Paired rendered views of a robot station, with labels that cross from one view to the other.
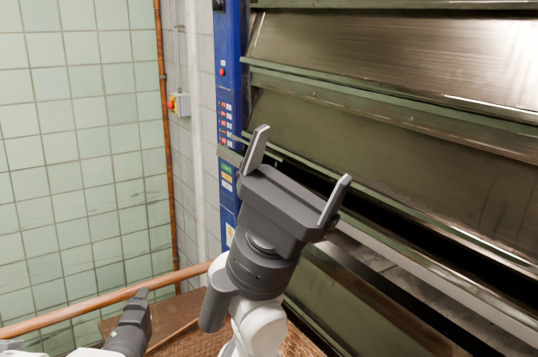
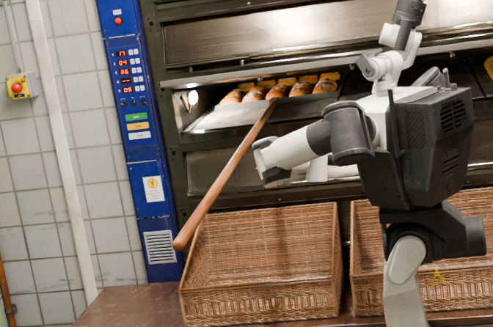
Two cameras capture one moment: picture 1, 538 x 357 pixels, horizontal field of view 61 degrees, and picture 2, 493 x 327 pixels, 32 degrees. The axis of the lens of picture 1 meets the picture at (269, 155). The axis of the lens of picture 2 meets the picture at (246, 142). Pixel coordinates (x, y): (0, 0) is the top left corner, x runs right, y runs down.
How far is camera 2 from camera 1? 244 cm
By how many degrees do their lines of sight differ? 45
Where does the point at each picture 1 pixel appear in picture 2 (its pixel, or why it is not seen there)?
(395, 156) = (336, 17)
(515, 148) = not seen: outside the picture
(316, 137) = (259, 34)
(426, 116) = not seen: outside the picture
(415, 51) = not seen: outside the picture
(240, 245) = (412, 0)
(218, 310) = (409, 33)
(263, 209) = not seen: outside the picture
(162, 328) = (126, 312)
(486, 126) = not seen: outside the picture
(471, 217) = not seen: hidden behind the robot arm
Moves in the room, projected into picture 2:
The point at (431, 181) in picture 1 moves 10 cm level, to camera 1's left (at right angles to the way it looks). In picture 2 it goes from (367, 20) to (352, 24)
